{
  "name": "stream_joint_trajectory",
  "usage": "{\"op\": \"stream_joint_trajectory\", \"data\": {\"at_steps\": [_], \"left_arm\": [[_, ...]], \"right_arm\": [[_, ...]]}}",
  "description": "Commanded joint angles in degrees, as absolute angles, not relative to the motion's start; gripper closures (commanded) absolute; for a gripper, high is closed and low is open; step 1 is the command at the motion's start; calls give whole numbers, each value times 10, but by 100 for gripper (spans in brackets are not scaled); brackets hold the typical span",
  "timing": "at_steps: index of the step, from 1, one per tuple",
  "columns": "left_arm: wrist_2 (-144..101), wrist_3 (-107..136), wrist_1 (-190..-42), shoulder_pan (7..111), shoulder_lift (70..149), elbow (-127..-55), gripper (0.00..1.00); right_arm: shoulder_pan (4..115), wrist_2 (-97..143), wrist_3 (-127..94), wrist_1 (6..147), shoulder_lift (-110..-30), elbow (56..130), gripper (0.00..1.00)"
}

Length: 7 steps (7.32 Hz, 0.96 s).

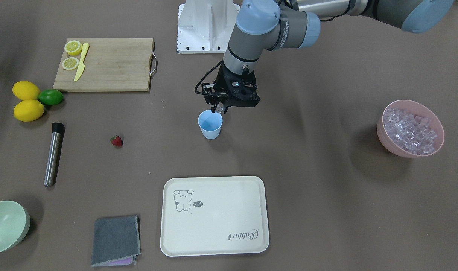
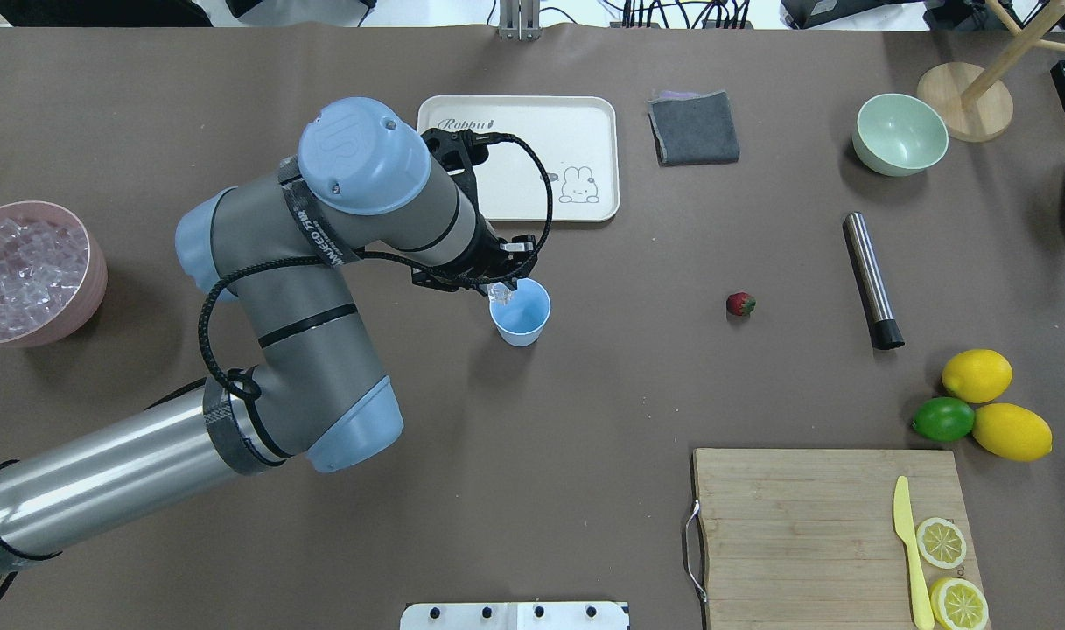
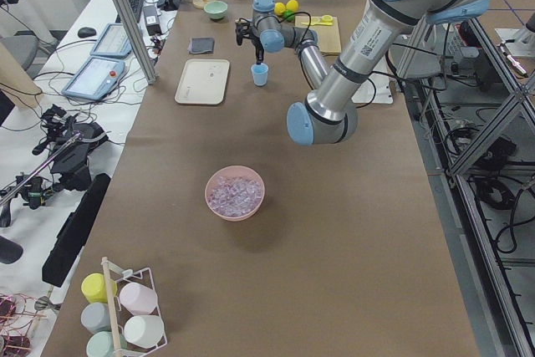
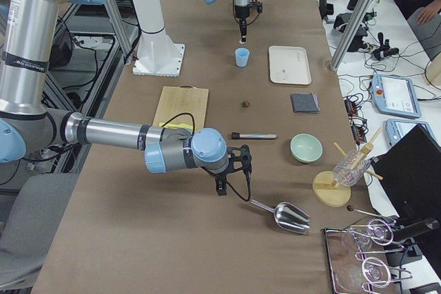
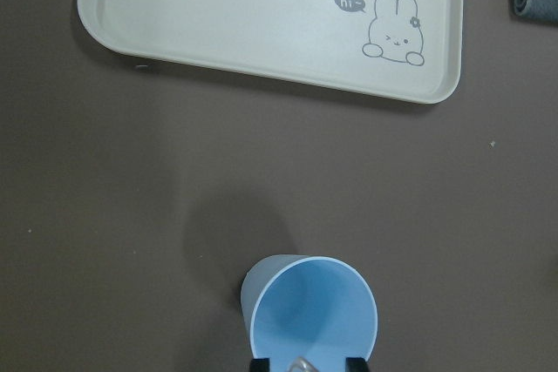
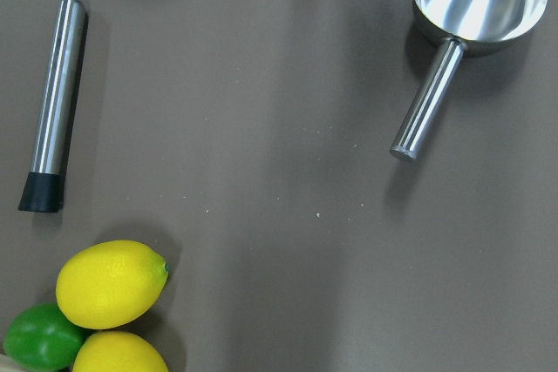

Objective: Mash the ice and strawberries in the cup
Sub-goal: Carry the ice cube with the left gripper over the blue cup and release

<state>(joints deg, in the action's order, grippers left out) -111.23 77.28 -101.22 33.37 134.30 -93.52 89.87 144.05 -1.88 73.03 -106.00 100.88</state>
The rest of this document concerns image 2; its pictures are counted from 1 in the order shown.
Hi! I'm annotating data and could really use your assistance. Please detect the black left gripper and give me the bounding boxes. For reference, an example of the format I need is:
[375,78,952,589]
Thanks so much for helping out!
[411,128,537,295]

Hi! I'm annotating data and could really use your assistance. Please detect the grey folded cloth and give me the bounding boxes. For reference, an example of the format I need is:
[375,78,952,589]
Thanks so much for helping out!
[648,89,741,167]

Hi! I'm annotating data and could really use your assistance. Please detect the yellow plastic knife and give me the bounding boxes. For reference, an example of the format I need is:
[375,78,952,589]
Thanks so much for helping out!
[892,476,935,629]

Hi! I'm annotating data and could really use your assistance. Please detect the lemon slice upper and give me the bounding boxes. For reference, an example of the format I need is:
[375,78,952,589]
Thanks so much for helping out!
[915,517,968,570]

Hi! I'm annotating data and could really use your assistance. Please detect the clear ice cube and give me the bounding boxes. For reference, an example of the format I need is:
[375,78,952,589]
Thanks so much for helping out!
[487,283,517,306]

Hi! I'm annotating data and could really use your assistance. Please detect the cream rabbit tray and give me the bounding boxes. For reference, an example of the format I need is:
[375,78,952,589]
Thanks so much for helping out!
[417,95,620,222]

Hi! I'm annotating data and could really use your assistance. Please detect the wooden mug tree stand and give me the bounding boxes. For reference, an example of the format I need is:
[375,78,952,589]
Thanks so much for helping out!
[916,1,1065,143]

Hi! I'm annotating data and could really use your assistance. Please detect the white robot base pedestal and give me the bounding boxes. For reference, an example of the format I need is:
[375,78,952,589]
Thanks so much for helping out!
[399,599,630,629]

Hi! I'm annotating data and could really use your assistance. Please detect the red strawberry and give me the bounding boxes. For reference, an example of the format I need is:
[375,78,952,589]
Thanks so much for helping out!
[725,291,757,318]

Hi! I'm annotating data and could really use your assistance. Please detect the light blue plastic cup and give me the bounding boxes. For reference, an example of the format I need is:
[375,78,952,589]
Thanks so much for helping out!
[489,278,552,347]

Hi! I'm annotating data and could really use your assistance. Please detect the steel muddler black tip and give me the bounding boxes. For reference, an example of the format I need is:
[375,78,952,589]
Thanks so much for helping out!
[843,212,905,351]

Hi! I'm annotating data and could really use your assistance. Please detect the green lime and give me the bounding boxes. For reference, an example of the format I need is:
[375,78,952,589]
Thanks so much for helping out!
[911,397,976,443]

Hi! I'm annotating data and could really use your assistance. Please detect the bamboo cutting board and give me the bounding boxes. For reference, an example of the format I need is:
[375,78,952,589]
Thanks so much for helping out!
[690,448,983,629]

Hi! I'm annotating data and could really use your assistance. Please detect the mint green bowl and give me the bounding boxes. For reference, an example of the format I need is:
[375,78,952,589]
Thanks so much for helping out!
[851,93,949,177]

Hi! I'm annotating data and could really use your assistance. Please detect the lemon slice lower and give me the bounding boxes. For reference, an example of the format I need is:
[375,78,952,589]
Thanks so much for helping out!
[929,577,992,629]

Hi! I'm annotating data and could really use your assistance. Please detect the lemon slice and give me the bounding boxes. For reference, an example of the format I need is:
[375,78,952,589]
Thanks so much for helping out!
[929,577,992,629]
[915,517,968,570]

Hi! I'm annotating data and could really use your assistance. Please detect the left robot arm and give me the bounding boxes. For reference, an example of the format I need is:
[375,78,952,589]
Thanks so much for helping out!
[0,97,550,594]

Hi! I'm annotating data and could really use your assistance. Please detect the pink bowl of ice cubes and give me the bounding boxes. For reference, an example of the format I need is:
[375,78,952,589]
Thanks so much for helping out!
[0,200,108,348]

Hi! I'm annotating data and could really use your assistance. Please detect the yellow lemon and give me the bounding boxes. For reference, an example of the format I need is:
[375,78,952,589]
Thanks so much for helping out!
[972,402,1053,462]
[940,348,1013,404]

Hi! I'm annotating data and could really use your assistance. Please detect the yellow lemon upper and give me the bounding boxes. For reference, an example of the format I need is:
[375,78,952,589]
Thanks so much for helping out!
[940,348,1013,404]

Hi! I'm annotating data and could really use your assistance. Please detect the yellow lemon lower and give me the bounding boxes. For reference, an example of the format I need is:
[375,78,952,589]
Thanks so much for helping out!
[972,402,1053,462]

